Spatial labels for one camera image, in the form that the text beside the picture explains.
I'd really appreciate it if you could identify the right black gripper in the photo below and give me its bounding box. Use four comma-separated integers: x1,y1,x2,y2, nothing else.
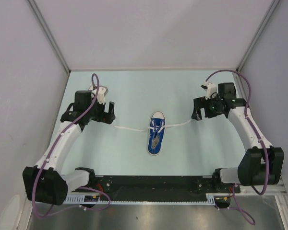
191,94,223,120

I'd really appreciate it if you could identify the white shoelace of sneaker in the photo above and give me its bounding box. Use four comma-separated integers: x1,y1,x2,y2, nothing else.
112,119,191,133

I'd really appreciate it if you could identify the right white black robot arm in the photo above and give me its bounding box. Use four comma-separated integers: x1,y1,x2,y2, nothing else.
192,81,284,192

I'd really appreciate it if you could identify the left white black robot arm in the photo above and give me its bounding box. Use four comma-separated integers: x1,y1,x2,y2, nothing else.
22,86,115,206

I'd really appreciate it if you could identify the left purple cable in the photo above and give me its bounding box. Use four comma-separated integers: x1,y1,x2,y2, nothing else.
31,73,111,219

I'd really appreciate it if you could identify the purple cable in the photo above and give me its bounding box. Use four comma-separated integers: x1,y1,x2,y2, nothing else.
204,69,269,226
31,73,111,219

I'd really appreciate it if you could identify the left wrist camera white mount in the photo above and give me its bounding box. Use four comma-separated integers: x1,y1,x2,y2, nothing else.
92,86,108,104

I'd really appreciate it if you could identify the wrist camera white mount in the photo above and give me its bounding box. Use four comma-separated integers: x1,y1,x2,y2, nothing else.
92,86,108,104
201,81,217,100

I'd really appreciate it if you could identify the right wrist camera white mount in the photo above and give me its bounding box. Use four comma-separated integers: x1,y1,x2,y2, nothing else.
201,81,217,100

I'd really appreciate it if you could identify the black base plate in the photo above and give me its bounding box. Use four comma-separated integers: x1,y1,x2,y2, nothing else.
70,175,233,203

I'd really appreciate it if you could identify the white slotted cable duct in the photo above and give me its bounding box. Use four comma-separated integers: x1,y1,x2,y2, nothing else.
63,194,231,206

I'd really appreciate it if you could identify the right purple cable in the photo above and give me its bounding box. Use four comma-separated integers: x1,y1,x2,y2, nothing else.
204,69,269,226

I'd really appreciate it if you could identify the aluminium corner post right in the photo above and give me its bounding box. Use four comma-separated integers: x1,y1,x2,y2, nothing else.
236,0,282,72

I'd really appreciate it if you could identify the aluminium corner post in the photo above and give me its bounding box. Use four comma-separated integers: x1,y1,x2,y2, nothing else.
236,0,282,72
25,0,71,76

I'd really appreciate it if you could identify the aluminium corner post left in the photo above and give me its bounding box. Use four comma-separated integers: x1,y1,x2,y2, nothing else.
25,0,71,76

